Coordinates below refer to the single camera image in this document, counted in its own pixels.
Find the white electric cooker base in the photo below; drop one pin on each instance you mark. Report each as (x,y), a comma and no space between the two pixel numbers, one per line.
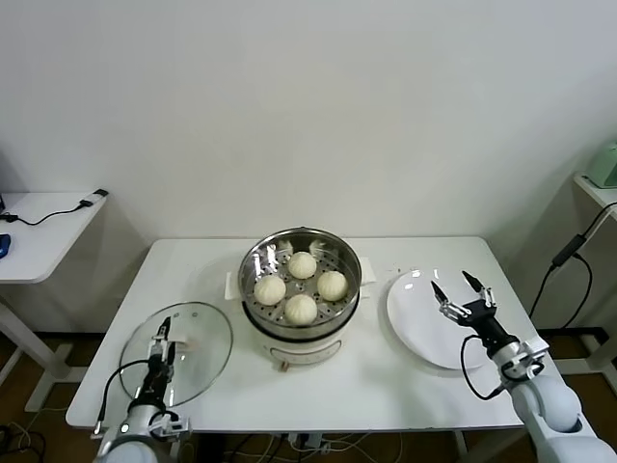
(308,349)

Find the white narrow side table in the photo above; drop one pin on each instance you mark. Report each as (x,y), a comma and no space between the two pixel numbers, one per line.
(600,193)

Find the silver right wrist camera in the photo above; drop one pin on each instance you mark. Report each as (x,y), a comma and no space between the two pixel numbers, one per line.
(530,354)

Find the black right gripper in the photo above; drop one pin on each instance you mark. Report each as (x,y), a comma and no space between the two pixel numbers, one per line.
(482,316)

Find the perforated steel steamer basket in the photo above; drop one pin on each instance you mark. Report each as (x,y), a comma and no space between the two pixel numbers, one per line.
(332,313)

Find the blue computer mouse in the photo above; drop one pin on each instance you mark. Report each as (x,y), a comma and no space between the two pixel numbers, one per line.
(4,245)

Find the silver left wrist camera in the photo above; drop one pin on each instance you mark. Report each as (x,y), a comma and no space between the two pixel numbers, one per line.
(173,424)

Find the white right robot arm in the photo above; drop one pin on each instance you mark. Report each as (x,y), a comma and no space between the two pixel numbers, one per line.
(554,405)

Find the white round plate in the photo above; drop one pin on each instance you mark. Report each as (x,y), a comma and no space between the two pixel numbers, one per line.
(414,318)

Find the white power strip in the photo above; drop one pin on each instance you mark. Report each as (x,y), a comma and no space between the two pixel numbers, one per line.
(308,440)

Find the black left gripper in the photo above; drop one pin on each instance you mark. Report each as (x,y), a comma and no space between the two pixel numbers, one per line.
(156,376)

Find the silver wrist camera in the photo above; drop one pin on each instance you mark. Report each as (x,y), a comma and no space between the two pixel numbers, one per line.
(173,424)
(530,354)

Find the white steamed baozi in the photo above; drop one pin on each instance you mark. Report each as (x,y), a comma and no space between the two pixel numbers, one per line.
(301,309)
(270,289)
(332,285)
(302,264)

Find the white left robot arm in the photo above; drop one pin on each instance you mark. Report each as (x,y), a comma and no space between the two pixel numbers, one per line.
(140,419)

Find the white side desk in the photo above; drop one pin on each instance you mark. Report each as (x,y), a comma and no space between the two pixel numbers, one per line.
(48,251)

